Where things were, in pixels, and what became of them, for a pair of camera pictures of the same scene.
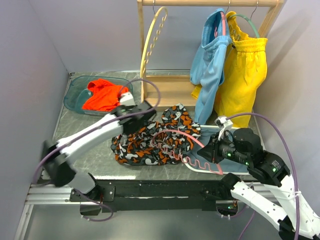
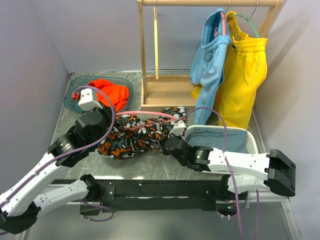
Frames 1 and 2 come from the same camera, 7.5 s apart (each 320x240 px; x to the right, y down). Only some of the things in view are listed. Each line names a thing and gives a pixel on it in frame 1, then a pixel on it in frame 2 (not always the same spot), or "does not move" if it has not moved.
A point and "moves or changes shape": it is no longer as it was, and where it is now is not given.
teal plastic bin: (76, 91) does not move
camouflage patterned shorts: (165, 142) moves or changes shape
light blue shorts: (207, 68) does not move
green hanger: (247, 18) does not move
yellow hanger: (153, 32) → (156, 44)
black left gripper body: (141, 126) → (107, 121)
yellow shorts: (244, 63) does not move
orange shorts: (105, 96) does not move
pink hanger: (219, 169) → (137, 126)
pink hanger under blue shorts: (223, 16) does not move
